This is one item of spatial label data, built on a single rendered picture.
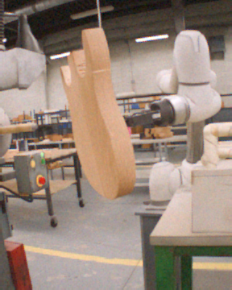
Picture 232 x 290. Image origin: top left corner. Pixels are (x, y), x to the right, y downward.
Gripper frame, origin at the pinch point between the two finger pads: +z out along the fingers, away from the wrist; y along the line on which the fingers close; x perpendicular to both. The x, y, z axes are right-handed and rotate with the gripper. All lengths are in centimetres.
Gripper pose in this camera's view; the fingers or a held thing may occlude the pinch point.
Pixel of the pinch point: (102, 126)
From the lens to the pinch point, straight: 76.0
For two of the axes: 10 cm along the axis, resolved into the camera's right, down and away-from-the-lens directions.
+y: -3.6, -0.1, 9.3
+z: -9.1, 2.3, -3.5
